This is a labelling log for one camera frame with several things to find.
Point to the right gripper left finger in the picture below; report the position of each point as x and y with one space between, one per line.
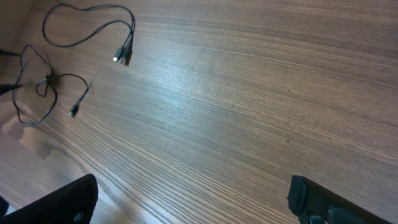
72 203

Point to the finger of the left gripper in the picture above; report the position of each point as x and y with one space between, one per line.
4 88
8 53

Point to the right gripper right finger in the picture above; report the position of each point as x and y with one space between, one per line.
312 203

